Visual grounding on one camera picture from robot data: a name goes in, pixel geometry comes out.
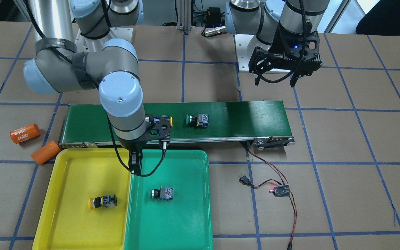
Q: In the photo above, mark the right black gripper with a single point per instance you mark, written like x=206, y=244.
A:
x=134, y=146

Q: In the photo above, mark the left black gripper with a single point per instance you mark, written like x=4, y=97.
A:
x=280, y=41

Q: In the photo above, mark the green push button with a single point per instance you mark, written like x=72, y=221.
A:
x=163, y=193

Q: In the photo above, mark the yellow push button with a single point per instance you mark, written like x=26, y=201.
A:
x=163, y=124
x=106, y=201

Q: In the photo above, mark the green push button separate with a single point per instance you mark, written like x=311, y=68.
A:
x=200, y=120

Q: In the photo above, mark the plain orange cylinder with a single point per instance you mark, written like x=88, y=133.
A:
x=46, y=152

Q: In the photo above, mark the orange cylinder with 4680 label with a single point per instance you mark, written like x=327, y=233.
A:
x=25, y=133

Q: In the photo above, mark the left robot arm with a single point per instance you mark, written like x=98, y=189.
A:
x=262, y=18

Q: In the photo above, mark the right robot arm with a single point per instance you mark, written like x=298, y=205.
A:
x=76, y=49

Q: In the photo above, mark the green conveyor belt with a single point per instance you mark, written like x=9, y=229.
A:
x=263, y=122

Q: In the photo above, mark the green plastic tray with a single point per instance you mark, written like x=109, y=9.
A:
x=183, y=223

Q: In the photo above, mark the yellow plastic tray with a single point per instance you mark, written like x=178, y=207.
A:
x=66, y=222

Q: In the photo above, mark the small controller circuit board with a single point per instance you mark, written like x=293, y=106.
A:
x=281, y=191

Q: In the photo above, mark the aluminium frame post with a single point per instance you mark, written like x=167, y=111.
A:
x=184, y=15

